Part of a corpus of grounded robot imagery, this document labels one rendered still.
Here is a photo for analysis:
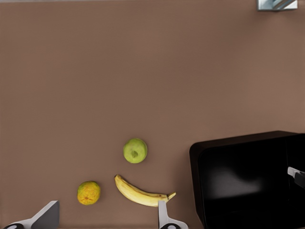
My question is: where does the silver frame post foot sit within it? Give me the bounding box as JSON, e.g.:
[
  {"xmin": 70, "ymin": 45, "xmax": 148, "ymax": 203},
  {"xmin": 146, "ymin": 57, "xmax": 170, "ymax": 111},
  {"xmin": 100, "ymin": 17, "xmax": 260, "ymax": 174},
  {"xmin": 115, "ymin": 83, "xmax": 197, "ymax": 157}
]
[{"xmin": 257, "ymin": 0, "xmax": 298, "ymax": 11}]

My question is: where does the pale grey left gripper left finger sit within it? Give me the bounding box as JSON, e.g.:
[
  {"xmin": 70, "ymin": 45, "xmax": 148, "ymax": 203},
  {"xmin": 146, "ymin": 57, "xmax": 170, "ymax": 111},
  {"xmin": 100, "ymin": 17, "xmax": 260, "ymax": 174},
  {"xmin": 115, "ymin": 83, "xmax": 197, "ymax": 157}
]
[{"xmin": 1, "ymin": 200, "xmax": 60, "ymax": 229}]

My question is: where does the yellow banana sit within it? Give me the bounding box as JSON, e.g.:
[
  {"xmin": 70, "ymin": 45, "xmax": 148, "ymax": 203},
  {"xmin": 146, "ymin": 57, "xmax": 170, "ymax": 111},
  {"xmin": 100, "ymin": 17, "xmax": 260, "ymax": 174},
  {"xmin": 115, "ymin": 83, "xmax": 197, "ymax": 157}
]
[{"xmin": 114, "ymin": 174, "xmax": 177, "ymax": 208}]

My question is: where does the green apple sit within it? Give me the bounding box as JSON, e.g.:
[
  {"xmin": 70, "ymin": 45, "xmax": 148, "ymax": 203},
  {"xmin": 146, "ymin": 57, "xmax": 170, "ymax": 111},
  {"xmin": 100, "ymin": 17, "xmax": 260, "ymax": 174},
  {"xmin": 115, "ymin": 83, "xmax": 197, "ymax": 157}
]
[{"xmin": 123, "ymin": 138, "xmax": 148, "ymax": 164}]

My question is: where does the black rectangular tray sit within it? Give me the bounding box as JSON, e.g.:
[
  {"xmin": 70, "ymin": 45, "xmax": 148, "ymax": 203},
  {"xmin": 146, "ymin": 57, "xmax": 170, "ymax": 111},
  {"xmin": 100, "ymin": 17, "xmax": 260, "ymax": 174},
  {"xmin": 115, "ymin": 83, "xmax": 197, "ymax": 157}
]
[{"xmin": 189, "ymin": 130, "xmax": 305, "ymax": 229}]

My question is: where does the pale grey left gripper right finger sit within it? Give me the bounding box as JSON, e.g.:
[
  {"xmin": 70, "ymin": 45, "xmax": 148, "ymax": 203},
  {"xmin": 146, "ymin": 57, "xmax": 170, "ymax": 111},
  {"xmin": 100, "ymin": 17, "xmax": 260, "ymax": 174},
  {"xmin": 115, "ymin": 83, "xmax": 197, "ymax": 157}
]
[{"xmin": 158, "ymin": 200, "xmax": 189, "ymax": 229}]

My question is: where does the orange fruit with green patches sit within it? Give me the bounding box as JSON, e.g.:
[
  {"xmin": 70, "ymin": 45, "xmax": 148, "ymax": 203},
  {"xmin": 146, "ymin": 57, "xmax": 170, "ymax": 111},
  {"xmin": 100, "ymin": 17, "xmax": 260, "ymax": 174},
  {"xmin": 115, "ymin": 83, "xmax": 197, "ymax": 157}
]
[{"xmin": 77, "ymin": 180, "xmax": 101, "ymax": 206}]

